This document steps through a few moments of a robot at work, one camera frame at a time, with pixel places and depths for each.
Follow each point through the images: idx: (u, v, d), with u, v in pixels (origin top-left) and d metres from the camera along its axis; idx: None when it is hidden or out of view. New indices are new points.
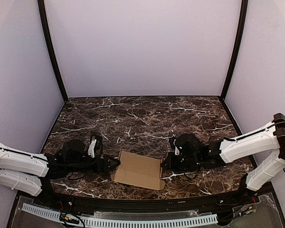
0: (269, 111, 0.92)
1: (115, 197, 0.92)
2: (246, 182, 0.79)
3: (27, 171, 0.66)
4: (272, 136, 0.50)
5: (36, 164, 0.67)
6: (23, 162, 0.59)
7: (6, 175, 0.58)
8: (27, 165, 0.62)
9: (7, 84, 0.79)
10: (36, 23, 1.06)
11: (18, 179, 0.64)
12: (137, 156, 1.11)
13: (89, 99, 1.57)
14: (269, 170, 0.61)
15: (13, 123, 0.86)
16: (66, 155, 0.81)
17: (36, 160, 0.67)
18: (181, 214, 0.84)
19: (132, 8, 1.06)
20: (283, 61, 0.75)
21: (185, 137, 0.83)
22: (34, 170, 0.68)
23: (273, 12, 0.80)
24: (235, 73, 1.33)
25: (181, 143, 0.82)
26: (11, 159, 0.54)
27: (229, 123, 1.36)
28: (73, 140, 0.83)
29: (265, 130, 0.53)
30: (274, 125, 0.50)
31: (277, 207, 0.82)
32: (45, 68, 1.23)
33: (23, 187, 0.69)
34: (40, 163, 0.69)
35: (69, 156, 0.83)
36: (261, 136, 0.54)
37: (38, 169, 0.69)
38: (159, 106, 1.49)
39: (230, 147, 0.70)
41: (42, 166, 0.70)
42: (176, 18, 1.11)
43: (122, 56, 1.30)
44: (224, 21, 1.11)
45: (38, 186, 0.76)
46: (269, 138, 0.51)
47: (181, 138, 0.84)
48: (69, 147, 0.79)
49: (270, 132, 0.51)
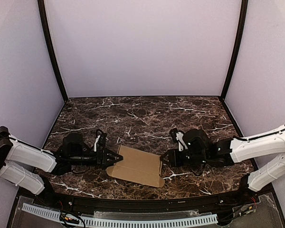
0: (269, 110, 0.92)
1: (115, 197, 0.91)
2: (250, 182, 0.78)
3: (35, 166, 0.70)
4: None
5: (46, 157, 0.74)
6: (35, 154, 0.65)
7: (14, 168, 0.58)
8: (39, 158, 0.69)
9: (7, 83, 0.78)
10: (36, 23, 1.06)
11: (24, 174, 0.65)
12: (137, 151, 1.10)
13: (89, 99, 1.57)
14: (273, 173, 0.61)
15: (13, 123, 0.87)
16: (67, 149, 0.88)
17: (46, 155, 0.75)
18: (181, 214, 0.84)
19: (132, 8, 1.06)
20: (283, 61, 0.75)
21: (194, 135, 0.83)
22: (42, 165, 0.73)
23: (272, 12, 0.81)
24: (235, 73, 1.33)
25: (191, 140, 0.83)
26: (27, 151, 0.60)
27: (229, 123, 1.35)
28: (71, 134, 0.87)
29: (279, 133, 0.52)
30: None
31: (277, 207, 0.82)
32: (45, 68, 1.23)
33: (27, 184, 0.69)
34: (48, 156, 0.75)
35: (71, 150, 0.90)
36: (274, 138, 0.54)
37: (47, 163, 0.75)
38: (159, 106, 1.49)
39: (241, 147, 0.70)
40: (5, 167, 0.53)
41: (52, 159, 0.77)
42: (175, 18, 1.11)
43: (122, 56, 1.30)
44: (224, 21, 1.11)
45: (41, 183, 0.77)
46: (282, 141, 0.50)
47: (190, 134, 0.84)
48: (68, 141, 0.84)
49: (284, 135, 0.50)
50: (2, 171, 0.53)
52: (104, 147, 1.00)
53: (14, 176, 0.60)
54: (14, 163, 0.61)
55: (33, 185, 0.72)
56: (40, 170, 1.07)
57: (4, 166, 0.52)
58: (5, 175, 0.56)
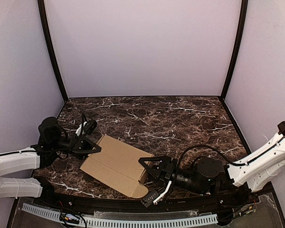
0: (269, 110, 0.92)
1: (115, 197, 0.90)
2: (250, 185, 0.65)
3: (24, 168, 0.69)
4: None
5: (28, 156, 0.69)
6: (14, 159, 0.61)
7: (6, 184, 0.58)
8: (19, 161, 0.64)
9: (6, 83, 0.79)
10: (36, 23, 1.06)
11: (17, 185, 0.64)
12: (125, 152, 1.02)
13: (89, 99, 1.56)
14: (273, 174, 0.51)
15: (14, 122, 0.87)
16: (45, 137, 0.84)
17: (25, 154, 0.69)
18: (182, 214, 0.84)
19: (132, 8, 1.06)
20: (283, 61, 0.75)
21: (215, 168, 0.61)
22: (30, 164, 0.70)
23: (272, 12, 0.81)
24: (235, 73, 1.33)
25: (213, 176, 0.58)
26: (3, 162, 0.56)
27: (229, 123, 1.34)
28: (44, 120, 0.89)
29: (276, 145, 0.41)
30: (284, 137, 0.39)
31: (277, 208, 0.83)
32: (45, 68, 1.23)
33: (27, 190, 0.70)
34: (30, 154, 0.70)
35: (50, 137, 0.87)
36: (274, 153, 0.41)
37: (34, 160, 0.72)
38: (159, 106, 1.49)
39: (242, 173, 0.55)
40: None
41: (33, 154, 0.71)
42: (175, 19, 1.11)
43: (122, 56, 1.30)
44: (224, 21, 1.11)
45: (38, 184, 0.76)
46: (284, 154, 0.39)
47: (209, 167, 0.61)
48: (43, 127, 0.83)
49: (283, 145, 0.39)
50: None
52: (81, 135, 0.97)
53: (9, 191, 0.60)
54: (3, 179, 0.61)
55: (32, 188, 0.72)
56: (40, 170, 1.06)
57: None
58: (2, 194, 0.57)
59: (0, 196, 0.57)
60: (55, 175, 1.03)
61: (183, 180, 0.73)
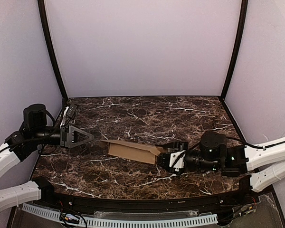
0: (269, 109, 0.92)
1: (115, 197, 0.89)
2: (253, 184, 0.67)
3: (8, 168, 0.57)
4: None
5: (1, 158, 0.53)
6: None
7: (4, 197, 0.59)
8: None
9: (7, 82, 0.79)
10: (36, 23, 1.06)
11: (14, 194, 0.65)
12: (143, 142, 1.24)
13: (89, 99, 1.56)
14: (279, 176, 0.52)
15: (14, 122, 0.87)
16: (29, 123, 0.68)
17: None
18: (182, 214, 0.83)
19: (132, 9, 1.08)
20: (282, 60, 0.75)
21: (217, 140, 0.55)
22: (10, 163, 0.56)
23: (272, 12, 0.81)
24: (235, 73, 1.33)
25: (213, 147, 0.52)
26: None
27: (229, 123, 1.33)
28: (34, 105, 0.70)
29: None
30: None
31: (276, 207, 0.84)
32: (45, 68, 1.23)
33: (26, 196, 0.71)
34: (3, 155, 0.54)
35: (34, 124, 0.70)
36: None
37: (13, 158, 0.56)
38: (159, 106, 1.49)
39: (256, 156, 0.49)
40: None
41: (6, 153, 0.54)
42: (175, 19, 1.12)
43: (122, 56, 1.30)
44: (223, 21, 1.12)
45: (35, 188, 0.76)
46: None
47: (210, 139, 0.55)
48: (29, 110, 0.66)
49: None
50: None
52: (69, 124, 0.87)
53: (8, 202, 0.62)
54: (1, 192, 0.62)
55: (31, 192, 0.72)
56: (39, 171, 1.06)
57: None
58: (1, 208, 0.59)
59: (1, 210, 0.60)
60: (54, 175, 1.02)
61: (193, 160, 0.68)
